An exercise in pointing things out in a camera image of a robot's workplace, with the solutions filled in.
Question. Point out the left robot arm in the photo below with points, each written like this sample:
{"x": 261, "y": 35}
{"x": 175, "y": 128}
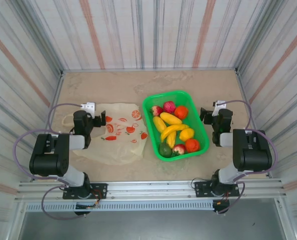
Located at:
{"x": 48, "y": 162}

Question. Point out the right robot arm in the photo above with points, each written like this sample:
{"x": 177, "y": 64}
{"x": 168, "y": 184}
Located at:
{"x": 253, "y": 155}

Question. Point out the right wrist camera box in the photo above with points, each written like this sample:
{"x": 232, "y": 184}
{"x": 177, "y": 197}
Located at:
{"x": 217, "y": 109}

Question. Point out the green plastic basket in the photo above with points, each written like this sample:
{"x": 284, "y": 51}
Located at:
{"x": 178, "y": 96}

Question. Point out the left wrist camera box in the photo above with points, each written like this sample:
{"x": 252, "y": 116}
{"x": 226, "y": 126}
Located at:
{"x": 89, "y": 107}

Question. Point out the long yellow fake fruit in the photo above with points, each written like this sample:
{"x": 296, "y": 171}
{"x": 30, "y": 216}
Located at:
{"x": 171, "y": 140}
{"x": 159, "y": 124}

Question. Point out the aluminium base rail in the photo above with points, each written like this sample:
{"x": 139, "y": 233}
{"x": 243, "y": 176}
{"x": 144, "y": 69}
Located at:
{"x": 151, "y": 187}

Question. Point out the yellow fake banana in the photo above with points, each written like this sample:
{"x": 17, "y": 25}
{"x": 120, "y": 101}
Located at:
{"x": 174, "y": 128}

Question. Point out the fruit-print plastic bag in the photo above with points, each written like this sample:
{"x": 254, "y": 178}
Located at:
{"x": 118, "y": 147}

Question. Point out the round yellow fake mango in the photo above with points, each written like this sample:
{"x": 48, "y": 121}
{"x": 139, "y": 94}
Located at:
{"x": 186, "y": 134}

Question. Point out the orange fake tangerine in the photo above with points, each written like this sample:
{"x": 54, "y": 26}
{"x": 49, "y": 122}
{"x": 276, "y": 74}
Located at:
{"x": 181, "y": 112}
{"x": 192, "y": 145}

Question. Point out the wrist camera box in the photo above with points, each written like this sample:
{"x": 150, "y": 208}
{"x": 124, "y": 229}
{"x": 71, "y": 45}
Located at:
{"x": 89, "y": 107}
{"x": 217, "y": 109}

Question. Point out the green fake avocado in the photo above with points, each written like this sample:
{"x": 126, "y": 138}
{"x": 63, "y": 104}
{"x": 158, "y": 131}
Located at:
{"x": 165, "y": 150}

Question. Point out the red bumpy fake lychee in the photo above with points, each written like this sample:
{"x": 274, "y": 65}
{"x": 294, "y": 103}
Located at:
{"x": 169, "y": 106}

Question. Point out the red fake strawberry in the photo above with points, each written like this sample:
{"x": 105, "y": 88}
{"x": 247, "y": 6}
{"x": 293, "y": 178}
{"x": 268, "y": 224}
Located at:
{"x": 157, "y": 110}
{"x": 179, "y": 149}

